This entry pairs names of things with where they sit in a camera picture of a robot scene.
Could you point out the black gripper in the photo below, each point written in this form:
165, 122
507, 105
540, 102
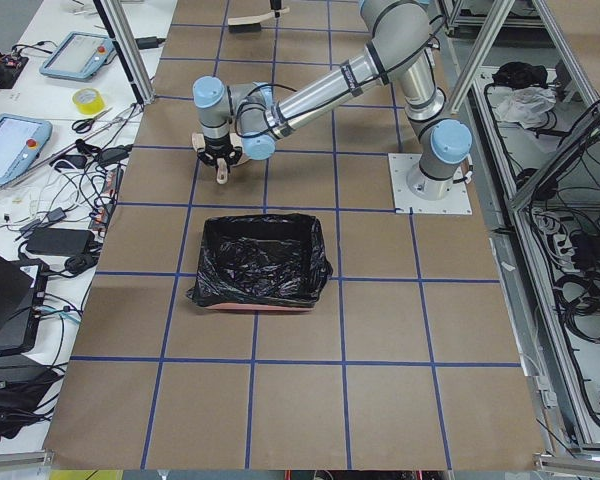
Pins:
217, 149

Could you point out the beige plastic dustpan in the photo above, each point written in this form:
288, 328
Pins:
223, 171

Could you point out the beige hand brush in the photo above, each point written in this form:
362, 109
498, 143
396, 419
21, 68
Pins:
250, 24

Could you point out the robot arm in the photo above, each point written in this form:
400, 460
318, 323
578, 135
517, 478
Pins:
246, 120

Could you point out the bin with black bag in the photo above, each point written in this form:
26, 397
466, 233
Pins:
261, 262

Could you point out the black scissors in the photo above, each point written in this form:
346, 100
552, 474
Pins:
83, 126

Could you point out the yellow tape roll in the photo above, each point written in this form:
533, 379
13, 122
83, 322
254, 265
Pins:
88, 101

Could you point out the blue teach pendant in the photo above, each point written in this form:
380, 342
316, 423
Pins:
21, 140
78, 57

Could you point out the black power adapter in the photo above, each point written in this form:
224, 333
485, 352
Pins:
59, 241

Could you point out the black laptop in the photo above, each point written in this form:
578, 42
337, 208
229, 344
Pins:
22, 290

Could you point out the aluminium frame post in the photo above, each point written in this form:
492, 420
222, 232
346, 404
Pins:
119, 31

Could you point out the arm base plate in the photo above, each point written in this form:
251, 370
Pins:
414, 193

